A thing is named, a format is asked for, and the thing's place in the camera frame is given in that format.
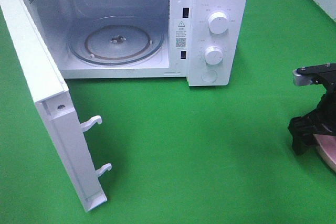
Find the white microwave door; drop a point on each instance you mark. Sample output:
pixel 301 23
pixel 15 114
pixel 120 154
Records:
pixel 53 102

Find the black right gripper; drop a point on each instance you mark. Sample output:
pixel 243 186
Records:
pixel 317 122

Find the lower white timer knob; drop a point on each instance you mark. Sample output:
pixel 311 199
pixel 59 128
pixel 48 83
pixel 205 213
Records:
pixel 213 55

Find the glass microwave turntable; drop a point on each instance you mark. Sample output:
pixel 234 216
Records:
pixel 117 40

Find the upper white power knob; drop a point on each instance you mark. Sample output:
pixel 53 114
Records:
pixel 218 22

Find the green table cloth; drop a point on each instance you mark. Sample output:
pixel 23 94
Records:
pixel 183 154

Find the round white door release button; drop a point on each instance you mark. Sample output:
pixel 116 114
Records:
pixel 209 76

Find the white microwave oven body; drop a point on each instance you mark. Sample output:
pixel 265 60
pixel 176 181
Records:
pixel 181 55

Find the pink round plate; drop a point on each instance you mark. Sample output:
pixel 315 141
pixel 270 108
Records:
pixel 326 148

